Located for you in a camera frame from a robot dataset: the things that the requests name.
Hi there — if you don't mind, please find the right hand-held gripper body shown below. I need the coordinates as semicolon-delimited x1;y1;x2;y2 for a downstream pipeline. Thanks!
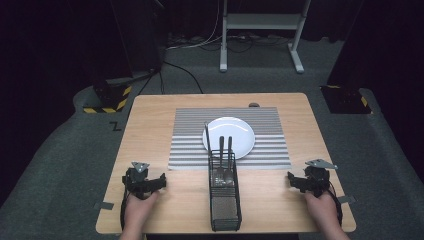
301;158;338;198

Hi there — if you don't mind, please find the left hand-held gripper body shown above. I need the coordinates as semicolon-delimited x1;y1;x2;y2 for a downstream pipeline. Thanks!
121;161;158;200

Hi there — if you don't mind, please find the black wire cutlery caddy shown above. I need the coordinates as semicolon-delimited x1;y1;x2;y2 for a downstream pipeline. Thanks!
207;149;243;232

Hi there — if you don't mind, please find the metal knife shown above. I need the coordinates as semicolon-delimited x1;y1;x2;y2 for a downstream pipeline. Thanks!
204;121;212;158

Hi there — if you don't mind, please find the metal spoon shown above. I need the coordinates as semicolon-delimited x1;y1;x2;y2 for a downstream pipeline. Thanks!
225;135;235;187

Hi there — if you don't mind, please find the grey striped placemat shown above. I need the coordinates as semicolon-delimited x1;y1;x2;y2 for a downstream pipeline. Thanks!
167;107;292;171

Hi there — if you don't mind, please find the white plate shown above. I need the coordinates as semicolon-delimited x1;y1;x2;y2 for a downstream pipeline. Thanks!
202;116;256;160

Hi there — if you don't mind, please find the yellow-black striped stand base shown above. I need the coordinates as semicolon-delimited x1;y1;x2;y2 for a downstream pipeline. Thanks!
82;84;133;114
320;84;373;115

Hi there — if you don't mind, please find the black cabinet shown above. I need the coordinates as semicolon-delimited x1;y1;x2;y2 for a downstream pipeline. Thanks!
109;0;168;73

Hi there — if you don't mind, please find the desk with white legs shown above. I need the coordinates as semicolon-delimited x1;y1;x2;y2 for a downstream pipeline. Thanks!
219;0;313;74

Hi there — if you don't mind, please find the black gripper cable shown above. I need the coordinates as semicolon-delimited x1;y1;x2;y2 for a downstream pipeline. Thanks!
119;186;129;232
328;186;344;228

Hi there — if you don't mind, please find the black floor cable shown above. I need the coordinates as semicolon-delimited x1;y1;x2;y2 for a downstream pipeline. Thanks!
162;61;204;94

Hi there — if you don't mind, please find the bundle of floor cables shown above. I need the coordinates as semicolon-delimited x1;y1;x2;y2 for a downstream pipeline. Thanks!
228;33;292;53

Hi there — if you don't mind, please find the white cable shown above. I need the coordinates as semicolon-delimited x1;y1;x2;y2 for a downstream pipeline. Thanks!
166;0;224;51

